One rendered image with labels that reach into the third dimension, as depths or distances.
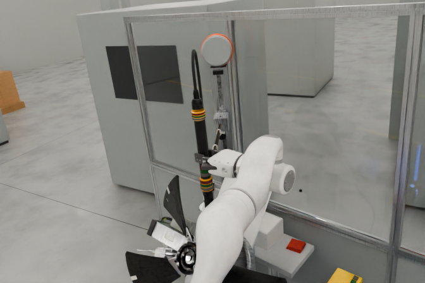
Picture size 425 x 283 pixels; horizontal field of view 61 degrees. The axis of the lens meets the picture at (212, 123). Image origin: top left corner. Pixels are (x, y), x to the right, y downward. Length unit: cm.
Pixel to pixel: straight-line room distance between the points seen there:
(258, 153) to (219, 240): 32
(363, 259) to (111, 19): 296
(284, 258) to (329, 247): 25
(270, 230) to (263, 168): 109
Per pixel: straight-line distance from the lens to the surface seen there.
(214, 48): 177
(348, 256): 204
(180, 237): 171
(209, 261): 68
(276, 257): 198
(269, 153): 92
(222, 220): 69
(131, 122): 396
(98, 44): 396
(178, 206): 156
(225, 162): 108
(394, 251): 190
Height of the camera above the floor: 217
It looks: 21 degrees down
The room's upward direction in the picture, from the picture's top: 6 degrees counter-clockwise
